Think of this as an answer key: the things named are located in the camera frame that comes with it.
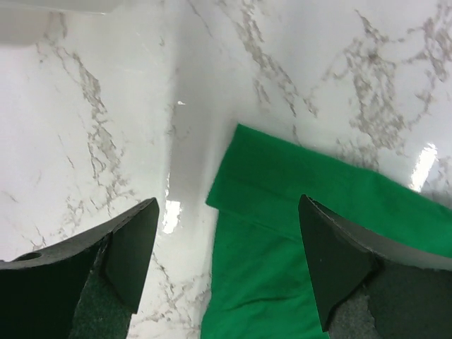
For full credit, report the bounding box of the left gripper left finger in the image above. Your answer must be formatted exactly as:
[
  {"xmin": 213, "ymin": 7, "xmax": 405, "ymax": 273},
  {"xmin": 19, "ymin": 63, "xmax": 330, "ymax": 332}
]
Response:
[{"xmin": 1, "ymin": 198, "xmax": 160, "ymax": 338}]

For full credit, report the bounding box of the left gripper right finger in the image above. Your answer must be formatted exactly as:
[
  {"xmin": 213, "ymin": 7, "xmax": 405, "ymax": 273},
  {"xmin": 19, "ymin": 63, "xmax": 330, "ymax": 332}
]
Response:
[{"xmin": 298, "ymin": 196, "xmax": 451, "ymax": 338}]

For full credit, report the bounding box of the green t-shirt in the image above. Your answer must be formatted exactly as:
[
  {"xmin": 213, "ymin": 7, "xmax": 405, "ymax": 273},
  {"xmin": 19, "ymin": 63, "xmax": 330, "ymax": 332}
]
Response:
[{"xmin": 201, "ymin": 125, "xmax": 451, "ymax": 338}]

